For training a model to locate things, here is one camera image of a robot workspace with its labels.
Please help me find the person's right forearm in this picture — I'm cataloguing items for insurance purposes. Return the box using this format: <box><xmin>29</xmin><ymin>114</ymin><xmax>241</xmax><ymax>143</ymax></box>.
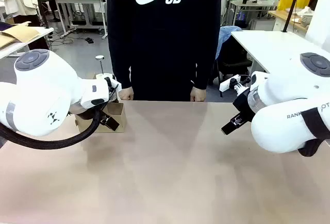
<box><xmin>107</xmin><ymin>28</ymin><xmax>135</xmax><ymax>91</ymax></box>

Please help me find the person's left hand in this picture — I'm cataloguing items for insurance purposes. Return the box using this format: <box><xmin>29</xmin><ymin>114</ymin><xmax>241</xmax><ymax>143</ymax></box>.
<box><xmin>190</xmin><ymin>86</ymin><xmax>207</xmax><ymax>102</ymax></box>

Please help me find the black chair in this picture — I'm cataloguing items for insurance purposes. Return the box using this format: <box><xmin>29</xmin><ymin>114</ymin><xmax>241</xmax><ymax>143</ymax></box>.
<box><xmin>211</xmin><ymin>38</ymin><xmax>255</xmax><ymax>86</ymax></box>

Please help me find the black left arm cable sleeve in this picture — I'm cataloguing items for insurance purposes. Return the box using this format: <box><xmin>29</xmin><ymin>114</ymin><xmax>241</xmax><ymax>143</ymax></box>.
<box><xmin>0</xmin><ymin>108</ymin><xmax>104</xmax><ymax>150</ymax></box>

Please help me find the person's left forearm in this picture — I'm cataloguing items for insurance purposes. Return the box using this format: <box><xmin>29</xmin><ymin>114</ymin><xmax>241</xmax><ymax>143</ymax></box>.
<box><xmin>190</xmin><ymin>28</ymin><xmax>223</xmax><ymax>91</ymax></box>

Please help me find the blue cloth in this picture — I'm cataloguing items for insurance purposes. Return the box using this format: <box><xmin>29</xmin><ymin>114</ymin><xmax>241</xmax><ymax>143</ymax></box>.
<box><xmin>214</xmin><ymin>25</ymin><xmax>243</xmax><ymax>60</ymax></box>

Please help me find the person's right hand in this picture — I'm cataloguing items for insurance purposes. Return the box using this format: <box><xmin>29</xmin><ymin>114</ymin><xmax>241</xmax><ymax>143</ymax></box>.
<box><xmin>119</xmin><ymin>87</ymin><xmax>135</xmax><ymax>101</ymax></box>

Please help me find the white side table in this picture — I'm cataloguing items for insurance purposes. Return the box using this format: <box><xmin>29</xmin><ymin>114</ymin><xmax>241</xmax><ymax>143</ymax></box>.
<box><xmin>0</xmin><ymin>25</ymin><xmax>55</xmax><ymax>60</ymax></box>

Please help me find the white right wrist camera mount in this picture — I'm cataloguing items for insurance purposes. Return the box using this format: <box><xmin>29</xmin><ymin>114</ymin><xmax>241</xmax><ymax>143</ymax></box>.
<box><xmin>219</xmin><ymin>74</ymin><xmax>253</xmax><ymax>93</ymax></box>

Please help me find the purple cloth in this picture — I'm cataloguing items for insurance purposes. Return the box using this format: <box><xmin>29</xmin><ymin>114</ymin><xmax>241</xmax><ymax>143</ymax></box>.
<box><xmin>0</xmin><ymin>22</ymin><xmax>16</xmax><ymax>32</ymax></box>

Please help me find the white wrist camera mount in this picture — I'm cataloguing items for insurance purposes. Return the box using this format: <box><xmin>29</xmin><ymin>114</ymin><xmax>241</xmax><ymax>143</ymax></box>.
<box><xmin>219</xmin><ymin>74</ymin><xmax>253</xmax><ymax>93</ymax></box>
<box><xmin>103</xmin><ymin>76</ymin><xmax>122</xmax><ymax>99</ymax></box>

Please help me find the black right arm cable sleeve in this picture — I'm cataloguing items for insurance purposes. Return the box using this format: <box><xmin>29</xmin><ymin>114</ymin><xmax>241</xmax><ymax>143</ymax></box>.
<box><xmin>297</xmin><ymin>107</ymin><xmax>330</xmax><ymax>158</ymax></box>

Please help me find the small cardboard box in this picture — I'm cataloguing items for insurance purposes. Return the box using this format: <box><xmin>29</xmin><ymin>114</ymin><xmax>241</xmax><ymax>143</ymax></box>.
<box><xmin>74</xmin><ymin>101</ymin><xmax>127</xmax><ymax>134</ymax></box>

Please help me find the brown cardboard envelope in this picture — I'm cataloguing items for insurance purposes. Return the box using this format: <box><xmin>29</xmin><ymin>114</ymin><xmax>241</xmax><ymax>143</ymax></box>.
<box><xmin>0</xmin><ymin>24</ymin><xmax>41</xmax><ymax>49</ymax></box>

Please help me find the black arm cable sleeve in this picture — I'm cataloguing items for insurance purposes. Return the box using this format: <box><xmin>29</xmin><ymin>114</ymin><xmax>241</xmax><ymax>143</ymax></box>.
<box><xmin>297</xmin><ymin>107</ymin><xmax>330</xmax><ymax>158</ymax></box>
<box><xmin>0</xmin><ymin>108</ymin><xmax>104</xmax><ymax>150</ymax></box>

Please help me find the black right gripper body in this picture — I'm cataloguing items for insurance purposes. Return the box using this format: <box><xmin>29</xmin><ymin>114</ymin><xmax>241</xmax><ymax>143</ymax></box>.
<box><xmin>232</xmin><ymin>89</ymin><xmax>256</xmax><ymax>124</ymax></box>

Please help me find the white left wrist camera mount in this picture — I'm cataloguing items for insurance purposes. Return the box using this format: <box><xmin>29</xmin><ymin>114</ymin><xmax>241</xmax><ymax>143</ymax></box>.
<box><xmin>103</xmin><ymin>76</ymin><xmax>122</xmax><ymax>99</ymax></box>

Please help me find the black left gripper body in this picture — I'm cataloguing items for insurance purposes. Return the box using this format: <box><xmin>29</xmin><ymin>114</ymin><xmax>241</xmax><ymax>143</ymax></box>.
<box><xmin>69</xmin><ymin>103</ymin><xmax>102</xmax><ymax>120</ymax></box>

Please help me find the person in black hoodie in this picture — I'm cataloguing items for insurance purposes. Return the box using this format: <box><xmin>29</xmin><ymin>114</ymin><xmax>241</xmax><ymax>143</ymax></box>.
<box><xmin>106</xmin><ymin>0</ymin><xmax>223</xmax><ymax>102</ymax></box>

